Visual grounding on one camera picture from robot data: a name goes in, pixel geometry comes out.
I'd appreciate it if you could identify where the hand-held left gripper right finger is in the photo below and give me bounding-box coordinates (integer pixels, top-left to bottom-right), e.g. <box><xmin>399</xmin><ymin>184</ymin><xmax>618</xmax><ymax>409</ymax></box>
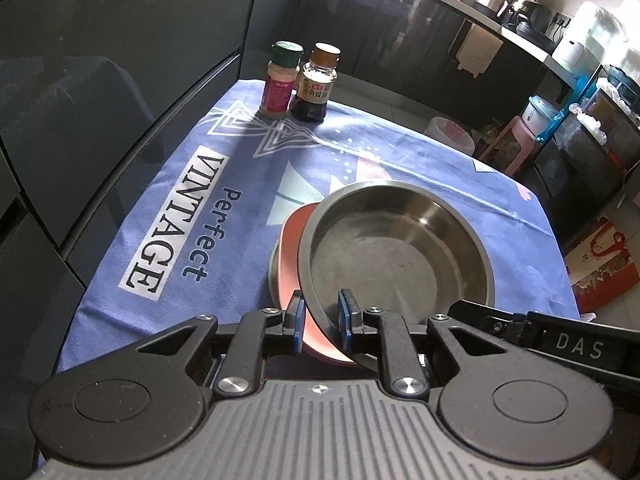
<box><xmin>336</xmin><ymin>288</ymin><xmax>503</xmax><ymax>401</ymax></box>

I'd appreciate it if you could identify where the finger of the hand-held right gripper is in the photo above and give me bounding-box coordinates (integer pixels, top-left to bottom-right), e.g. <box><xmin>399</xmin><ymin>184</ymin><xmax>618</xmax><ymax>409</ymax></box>
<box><xmin>446</xmin><ymin>300</ymin><xmax>538</xmax><ymax>348</ymax></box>

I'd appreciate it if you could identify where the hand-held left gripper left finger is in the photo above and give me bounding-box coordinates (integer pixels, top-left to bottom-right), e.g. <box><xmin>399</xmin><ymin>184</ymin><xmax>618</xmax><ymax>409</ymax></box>
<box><xmin>134</xmin><ymin>294</ymin><xmax>307</xmax><ymax>397</ymax></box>

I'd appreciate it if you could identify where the pink rectangular plate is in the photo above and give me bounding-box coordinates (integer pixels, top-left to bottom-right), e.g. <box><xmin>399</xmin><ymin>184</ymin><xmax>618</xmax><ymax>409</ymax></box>
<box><xmin>278</xmin><ymin>202</ymin><xmax>351</xmax><ymax>364</ymax></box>

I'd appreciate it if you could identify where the stainless steel bowl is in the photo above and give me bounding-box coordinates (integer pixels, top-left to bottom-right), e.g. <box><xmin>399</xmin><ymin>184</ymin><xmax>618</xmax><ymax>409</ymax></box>
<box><xmin>297</xmin><ymin>183</ymin><xmax>497</xmax><ymax>372</ymax></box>

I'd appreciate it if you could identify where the red paper gift bag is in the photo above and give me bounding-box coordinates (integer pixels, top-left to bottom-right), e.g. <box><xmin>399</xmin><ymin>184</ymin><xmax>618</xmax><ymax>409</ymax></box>
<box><xmin>564</xmin><ymin>216</ymin><xmax>636</xmax><ymax>313</ymax></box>

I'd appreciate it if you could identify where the black mesh storage rack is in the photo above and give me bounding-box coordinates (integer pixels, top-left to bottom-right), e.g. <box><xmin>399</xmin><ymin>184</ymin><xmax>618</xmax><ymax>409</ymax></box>
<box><xmin>530</xmin><ymin>80</ymin><xmax>640</xmax><ymax>256</ymax></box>

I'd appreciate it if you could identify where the pink plastic stool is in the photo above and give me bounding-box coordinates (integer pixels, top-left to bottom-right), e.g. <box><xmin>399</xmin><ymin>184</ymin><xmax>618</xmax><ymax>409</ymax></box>
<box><xmin>487</xmin><ymin>116</ymin><xmax>538</xmax><ymax>176</ymax></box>

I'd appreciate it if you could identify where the blue printed tablecloth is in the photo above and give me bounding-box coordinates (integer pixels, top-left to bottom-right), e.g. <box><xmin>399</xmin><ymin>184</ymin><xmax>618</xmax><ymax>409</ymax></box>
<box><xmin>57</xmin><ymin>78</ymin><xmax>581</xmax><ymax>373</ymax></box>

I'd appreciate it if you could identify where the white lined trash bin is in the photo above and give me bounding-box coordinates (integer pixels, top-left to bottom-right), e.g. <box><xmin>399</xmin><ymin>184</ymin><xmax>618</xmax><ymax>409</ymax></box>
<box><xmin>424</xmin><ymin>116</ymin><xmax>475</xmax><ymax>156</ymax></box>

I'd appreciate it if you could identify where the teal lidded container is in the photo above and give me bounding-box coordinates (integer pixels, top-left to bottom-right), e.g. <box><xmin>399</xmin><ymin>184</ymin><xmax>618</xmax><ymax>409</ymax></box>
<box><xmin>521</xmin><ymin>95</ymin><xmax>558</xmax><ymax>133</ymax></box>

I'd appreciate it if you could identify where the brown cap soy sauce bottle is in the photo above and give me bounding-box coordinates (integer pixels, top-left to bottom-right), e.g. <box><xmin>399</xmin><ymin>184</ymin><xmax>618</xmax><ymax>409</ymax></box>
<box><xmin>290</xmin><ymin>42</ymin><xmax>342</xmax><ymax>122</ymax></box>

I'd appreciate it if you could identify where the green cap spice bottle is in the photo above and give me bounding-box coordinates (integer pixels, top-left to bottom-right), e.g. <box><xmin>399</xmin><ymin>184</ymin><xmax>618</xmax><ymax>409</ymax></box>
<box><xmin>258</xmin><ymin>40</ymin><xmax>304</xmax><ymax>120</ymax></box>

